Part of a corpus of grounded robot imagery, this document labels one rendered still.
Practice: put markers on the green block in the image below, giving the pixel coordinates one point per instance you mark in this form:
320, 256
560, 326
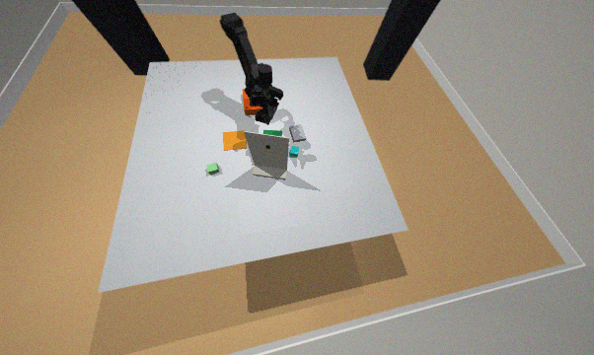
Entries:
212, 168

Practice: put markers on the orange flat square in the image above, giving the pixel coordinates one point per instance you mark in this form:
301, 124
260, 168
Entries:
234, 140

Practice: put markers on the green flat square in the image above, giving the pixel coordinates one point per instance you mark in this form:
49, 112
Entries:
273, 132

